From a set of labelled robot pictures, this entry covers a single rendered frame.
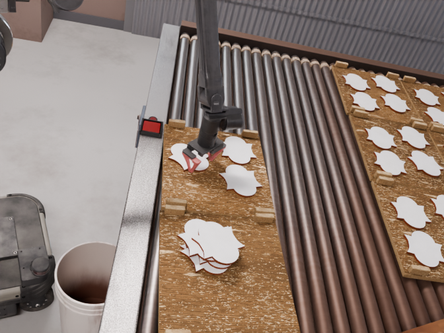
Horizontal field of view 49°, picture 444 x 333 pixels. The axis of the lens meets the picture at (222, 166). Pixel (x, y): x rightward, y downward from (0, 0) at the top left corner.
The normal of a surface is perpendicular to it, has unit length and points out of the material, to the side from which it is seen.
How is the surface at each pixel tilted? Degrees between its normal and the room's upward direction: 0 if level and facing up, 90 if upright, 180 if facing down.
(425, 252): 0
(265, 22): 90
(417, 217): 0
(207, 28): 65
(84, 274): 87
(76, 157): 0
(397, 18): 90
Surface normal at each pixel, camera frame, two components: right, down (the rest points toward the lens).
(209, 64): 0.39, 0.24
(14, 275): 0.22, -0.74
